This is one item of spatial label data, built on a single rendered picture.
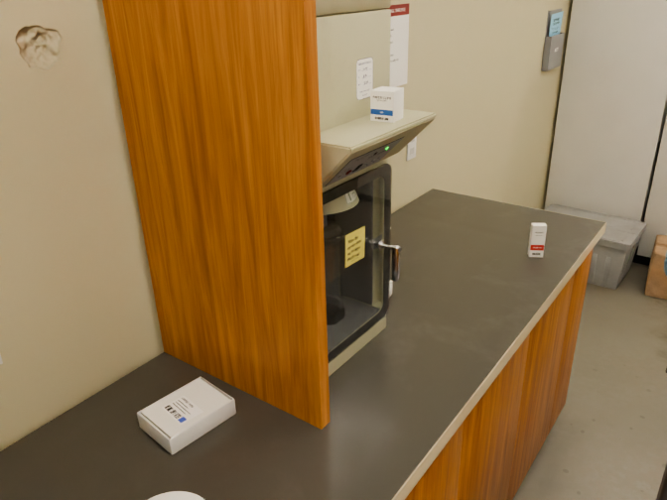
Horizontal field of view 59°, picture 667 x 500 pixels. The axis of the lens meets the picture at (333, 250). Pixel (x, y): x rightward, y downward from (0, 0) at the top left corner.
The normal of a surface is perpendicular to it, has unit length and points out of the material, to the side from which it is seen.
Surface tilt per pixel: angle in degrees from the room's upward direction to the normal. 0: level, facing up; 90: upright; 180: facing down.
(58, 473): 0
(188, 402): 0
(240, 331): 90
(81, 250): 90
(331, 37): 90
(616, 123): 90
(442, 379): 0
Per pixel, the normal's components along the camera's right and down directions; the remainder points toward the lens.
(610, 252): -0.61, 0.44
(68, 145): 0.81, 0.23
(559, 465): -0.03, -0.90
